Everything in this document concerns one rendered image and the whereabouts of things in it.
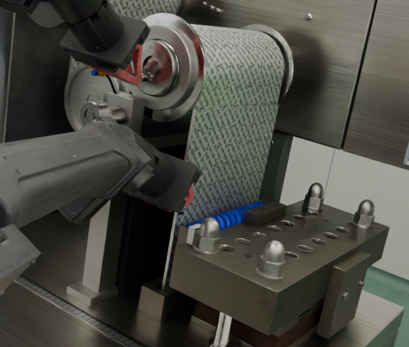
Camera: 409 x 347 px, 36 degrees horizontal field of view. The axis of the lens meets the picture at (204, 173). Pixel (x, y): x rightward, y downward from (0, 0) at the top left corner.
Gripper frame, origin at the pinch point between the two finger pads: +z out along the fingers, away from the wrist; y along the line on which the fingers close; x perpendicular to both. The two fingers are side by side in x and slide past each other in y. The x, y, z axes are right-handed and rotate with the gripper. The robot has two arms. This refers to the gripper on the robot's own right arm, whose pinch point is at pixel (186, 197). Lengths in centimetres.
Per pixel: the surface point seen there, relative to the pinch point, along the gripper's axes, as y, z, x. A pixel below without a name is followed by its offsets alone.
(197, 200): 0.3, 2.5, 0.6
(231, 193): 0.3, 10.9, 4.7
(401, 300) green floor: -20, 269, 25
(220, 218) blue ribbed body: 2.9, 6.7, -0.2
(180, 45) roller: -3.0, -13.2, 16.8
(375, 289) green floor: -35, 269, 25
